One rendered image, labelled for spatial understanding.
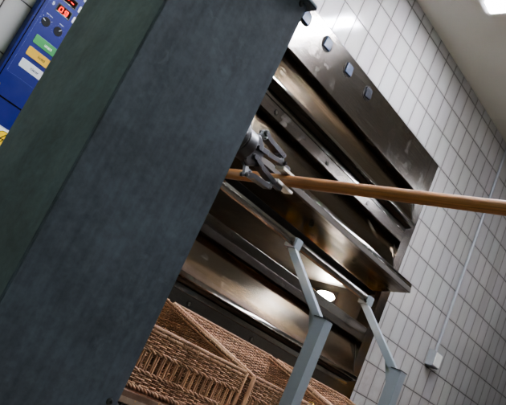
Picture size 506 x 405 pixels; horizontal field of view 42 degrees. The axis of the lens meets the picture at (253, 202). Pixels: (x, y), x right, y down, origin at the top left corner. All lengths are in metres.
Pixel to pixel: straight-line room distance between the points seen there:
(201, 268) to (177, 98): 1.53
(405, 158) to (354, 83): 0.54
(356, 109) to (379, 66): 0.25
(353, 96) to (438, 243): 1.07
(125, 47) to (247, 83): 0.18
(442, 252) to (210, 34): 2.89
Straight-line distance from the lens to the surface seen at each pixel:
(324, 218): 2.51
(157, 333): 1.59
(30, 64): 1.87
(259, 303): 2.53
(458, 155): 3.64
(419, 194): 1.43
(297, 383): 1.84
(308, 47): 2.62
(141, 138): 0.77
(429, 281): 3.54
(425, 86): 3.32
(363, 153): 2.94
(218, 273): 2.35
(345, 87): 2.80
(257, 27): 0.90
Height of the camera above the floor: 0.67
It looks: 15 degrees up
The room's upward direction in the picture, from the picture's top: 25 degrees clockwise
